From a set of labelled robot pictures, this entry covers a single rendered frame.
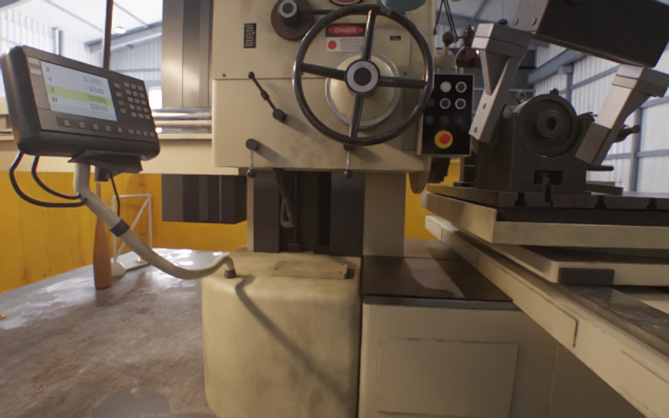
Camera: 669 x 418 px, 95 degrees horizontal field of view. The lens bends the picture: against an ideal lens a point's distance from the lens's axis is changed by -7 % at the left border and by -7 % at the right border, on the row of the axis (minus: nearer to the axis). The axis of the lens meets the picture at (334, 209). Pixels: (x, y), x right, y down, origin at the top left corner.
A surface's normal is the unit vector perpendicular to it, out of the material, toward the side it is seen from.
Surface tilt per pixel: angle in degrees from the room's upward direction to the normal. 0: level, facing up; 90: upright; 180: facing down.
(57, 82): 71
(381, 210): 90
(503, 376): 90
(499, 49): 113
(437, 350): 90
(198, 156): 90
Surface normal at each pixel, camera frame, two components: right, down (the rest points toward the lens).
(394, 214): -0.09, 0.09
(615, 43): 0.04, 0.48
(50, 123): 0.89, -0.28
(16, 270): 1.00, 0.04
